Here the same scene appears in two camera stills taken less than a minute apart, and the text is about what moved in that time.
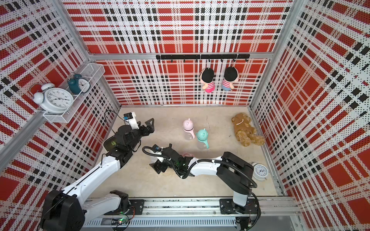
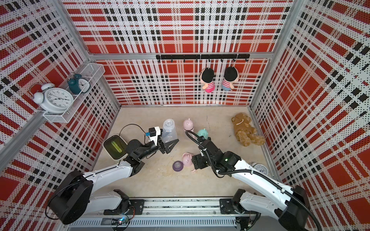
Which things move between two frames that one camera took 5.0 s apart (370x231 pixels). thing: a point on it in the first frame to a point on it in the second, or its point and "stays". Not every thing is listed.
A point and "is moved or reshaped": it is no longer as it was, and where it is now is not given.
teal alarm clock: x=78 y=84 stays
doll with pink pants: x=206 y=77 stays
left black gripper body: x=141 y=132 to x=150 y=148
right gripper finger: x=159 y=166 to x=200 y=161
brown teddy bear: x=244 y=132 stays
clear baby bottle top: x=188 y=136 is moved or reshaped
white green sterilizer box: x=111 y=144 stays
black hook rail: x=209 y=57 stays
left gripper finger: x=150 y=124 to x=169 y=146
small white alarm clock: x=260 y=172 stays
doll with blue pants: x=231 y=75 stays
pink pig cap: x=188 y=124 stays
